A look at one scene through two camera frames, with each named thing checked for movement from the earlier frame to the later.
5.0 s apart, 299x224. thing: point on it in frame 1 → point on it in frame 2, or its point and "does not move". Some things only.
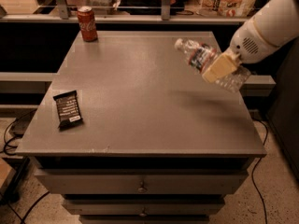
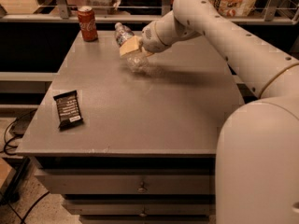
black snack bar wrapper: (68, 110) does not move
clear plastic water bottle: (214, 66) → (137, 62)
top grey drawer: (139, 181) does not move
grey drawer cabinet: (129, 133) does not move
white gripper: (248, 46) → (149, 40)
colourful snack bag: (229, 1) does not move
